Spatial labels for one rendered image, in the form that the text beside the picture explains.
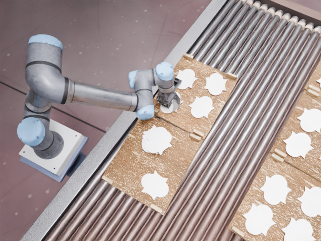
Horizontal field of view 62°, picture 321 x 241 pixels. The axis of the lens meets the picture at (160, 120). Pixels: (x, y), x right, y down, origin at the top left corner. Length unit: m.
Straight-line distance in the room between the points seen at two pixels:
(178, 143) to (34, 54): 0.76
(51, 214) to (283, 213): 1.06
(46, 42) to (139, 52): 1.88
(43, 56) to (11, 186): 1.79
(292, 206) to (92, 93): 0.99
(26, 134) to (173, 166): 0.69
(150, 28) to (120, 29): 0.33
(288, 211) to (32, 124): 1.21
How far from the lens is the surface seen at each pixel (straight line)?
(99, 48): 2.97
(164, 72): 1.12
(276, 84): 1.62
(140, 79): 1.13
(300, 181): 1.43
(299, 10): 1.96
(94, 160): 1.42
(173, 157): 1.34
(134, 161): 1.35
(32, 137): 1.31
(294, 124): 1.51
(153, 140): 1.33
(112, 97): 1.02
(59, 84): 0.97
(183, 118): 1.41
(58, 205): 1.43
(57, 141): 1.45
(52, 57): 1.01
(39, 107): 1.34
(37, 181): 2.55
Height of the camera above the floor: 2.22
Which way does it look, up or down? 66 degrees down
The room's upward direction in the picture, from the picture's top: 8 degrees counter-clockwise
